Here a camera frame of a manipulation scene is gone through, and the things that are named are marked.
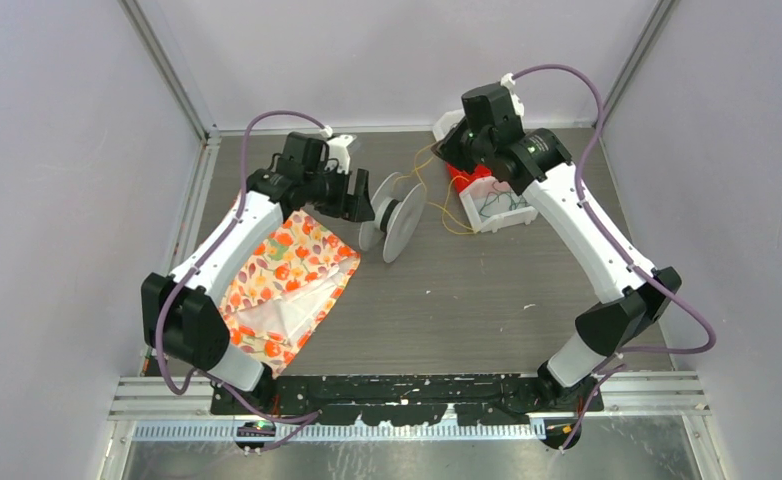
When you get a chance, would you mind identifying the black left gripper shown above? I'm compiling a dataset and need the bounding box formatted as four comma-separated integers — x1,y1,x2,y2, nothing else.
303,161,374,222

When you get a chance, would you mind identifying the white perforated cable spool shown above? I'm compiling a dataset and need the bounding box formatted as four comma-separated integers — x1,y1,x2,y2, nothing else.
358,172,427,263

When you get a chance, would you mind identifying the yellow wire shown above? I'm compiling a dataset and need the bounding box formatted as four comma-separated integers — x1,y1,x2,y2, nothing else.
390,142,478,237

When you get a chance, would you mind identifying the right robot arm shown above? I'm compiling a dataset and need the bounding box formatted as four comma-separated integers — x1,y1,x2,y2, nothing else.
432,83,682,411

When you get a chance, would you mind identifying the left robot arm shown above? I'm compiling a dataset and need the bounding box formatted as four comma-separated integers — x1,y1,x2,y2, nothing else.
141,132,375,414

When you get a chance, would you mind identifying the red plastic bin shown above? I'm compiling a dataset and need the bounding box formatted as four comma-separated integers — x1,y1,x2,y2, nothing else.
446,164,491,194

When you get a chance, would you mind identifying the floral orange cloth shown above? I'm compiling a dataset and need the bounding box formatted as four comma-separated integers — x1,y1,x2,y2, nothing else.
219,211,361,377

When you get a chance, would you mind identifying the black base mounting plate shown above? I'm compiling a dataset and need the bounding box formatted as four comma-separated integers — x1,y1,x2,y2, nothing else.
211,373,604,427

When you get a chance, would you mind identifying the white plastic bin with blue wire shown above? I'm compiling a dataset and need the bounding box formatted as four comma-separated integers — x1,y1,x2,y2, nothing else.
431,109,464,141

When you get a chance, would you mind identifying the green wire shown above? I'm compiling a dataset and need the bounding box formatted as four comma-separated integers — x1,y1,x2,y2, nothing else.
480,188,525,217

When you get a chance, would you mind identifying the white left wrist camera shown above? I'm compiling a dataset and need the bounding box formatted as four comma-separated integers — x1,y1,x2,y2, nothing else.
320,126,357,174

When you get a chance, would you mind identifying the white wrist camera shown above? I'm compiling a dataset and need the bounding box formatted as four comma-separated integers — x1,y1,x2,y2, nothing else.
500,73,525,119
320,126,357,174

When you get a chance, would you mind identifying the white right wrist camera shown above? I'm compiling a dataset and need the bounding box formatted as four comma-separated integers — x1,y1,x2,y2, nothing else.
500,73,525,119

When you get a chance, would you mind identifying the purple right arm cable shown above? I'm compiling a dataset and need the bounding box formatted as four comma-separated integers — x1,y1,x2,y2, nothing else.
508,63,718,455

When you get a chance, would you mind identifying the aluminium frame rail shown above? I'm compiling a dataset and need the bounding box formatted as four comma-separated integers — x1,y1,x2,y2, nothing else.
108,372,712,448

